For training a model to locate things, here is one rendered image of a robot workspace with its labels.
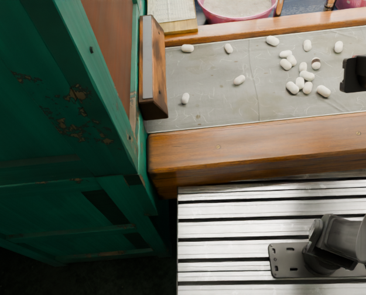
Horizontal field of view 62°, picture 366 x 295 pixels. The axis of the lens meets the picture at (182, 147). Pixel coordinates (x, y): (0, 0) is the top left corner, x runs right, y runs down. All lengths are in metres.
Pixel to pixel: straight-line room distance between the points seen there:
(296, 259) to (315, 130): 0.29
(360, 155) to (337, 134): 0.07
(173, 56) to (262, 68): 0.26
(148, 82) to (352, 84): 0.41
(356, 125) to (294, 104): 0.15
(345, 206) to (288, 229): 0.14
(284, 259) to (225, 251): 0.12
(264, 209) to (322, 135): 0.21
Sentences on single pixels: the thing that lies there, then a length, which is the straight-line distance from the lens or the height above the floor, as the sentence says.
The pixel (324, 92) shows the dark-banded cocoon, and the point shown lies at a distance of 0.84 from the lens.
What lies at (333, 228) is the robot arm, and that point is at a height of 0.85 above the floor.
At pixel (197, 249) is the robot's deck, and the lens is 0.71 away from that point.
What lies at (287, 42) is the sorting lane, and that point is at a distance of 0.97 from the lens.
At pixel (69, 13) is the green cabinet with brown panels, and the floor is 1.18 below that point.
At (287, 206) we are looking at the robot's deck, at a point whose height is 0.67.
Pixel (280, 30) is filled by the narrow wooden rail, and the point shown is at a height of 0.76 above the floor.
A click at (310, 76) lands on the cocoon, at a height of 0.76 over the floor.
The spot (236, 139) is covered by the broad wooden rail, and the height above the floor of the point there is 0.76.
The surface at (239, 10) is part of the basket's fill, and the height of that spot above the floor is 0.73.
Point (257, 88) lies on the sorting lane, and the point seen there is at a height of 0.74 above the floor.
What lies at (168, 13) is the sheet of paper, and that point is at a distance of 1.01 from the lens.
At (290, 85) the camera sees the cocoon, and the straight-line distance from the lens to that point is 0.83.
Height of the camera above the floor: 1.36
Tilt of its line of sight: 59 degrees down
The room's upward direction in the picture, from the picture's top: 9 degrees counter-clockwise
